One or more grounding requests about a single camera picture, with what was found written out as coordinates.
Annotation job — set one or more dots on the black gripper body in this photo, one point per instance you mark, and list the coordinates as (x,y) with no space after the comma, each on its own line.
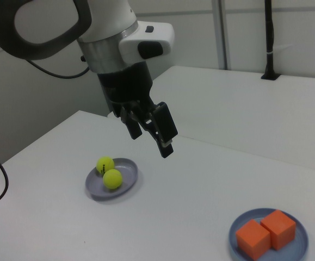
(127,87)

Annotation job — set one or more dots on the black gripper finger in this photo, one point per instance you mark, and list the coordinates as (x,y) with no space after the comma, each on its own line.
(164,127)
(133,127)

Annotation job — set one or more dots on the yellow tennis ball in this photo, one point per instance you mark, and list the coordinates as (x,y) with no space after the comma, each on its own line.
(105,164)
(112,179)

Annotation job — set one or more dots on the orange foam cube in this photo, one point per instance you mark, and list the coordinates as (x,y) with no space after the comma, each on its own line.
(252,239)
(279,228)

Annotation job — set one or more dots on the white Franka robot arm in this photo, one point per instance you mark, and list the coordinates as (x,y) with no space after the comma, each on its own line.
(105,16)

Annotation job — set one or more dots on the purple plastic plate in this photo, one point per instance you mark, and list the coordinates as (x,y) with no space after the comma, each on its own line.
(127,174)

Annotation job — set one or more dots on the blue plastic plate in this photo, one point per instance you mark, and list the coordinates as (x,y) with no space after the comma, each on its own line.
(240,224)

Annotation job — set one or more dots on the grey partition post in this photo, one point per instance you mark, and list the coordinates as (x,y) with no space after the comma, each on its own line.
(219,32)

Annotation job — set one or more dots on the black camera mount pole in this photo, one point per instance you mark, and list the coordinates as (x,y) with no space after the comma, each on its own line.
(268,40)

